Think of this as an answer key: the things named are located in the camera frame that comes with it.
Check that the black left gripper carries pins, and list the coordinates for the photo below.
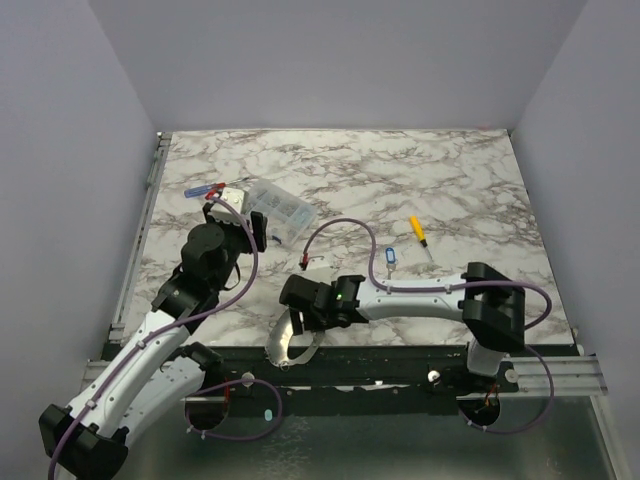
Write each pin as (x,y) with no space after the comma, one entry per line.
(258,225)

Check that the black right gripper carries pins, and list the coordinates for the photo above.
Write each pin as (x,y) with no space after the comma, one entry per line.
(295,298)

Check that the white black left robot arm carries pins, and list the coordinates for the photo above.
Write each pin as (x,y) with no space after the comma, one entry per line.
(90,437)

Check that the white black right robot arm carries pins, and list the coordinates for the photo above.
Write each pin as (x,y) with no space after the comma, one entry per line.
(488,303)

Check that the clear plastic screw organizer box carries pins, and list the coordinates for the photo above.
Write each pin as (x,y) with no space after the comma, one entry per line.
(288,216)

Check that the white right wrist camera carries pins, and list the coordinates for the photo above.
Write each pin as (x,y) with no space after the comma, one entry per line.
(318,270)

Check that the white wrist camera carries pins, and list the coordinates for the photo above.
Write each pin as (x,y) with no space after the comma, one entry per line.
(228,206)
(318,270)

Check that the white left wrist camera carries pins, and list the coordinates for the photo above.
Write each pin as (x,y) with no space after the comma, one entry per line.
(228,206)

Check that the blue red handled screwdriver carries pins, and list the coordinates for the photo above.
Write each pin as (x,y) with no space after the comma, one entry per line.
(209,189)

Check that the black front mounting rail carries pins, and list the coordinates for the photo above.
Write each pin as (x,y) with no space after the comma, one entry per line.
(349,381)

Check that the yellow handled screwdriver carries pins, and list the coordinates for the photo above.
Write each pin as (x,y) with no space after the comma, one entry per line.
(420,235)

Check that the aluminium table edge rail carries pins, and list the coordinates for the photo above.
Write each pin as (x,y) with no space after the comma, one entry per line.
(118,322)

